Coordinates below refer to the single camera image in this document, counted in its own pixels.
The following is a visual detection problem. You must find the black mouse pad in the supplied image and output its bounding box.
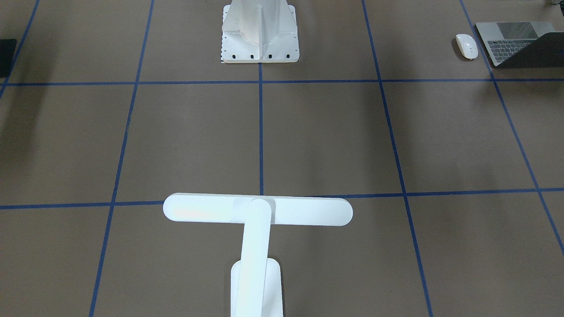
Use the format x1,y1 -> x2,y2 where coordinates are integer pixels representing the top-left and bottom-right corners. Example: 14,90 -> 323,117
0,39 -> 18,78

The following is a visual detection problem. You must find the grey laptop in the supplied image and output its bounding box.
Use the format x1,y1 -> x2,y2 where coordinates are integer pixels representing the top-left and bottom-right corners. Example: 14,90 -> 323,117
475,21 -> 564,69

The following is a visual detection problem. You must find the white desk lamp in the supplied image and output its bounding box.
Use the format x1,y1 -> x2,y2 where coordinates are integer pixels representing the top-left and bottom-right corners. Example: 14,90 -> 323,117
163,193 -> 354,317

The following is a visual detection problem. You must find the white computer mouse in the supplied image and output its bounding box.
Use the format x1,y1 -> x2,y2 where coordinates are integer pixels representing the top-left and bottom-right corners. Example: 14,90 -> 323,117
455,33 -> 478,60

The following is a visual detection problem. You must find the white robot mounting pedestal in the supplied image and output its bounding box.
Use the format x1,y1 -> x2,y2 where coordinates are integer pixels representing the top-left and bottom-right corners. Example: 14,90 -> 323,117
220,0 -> 300,64

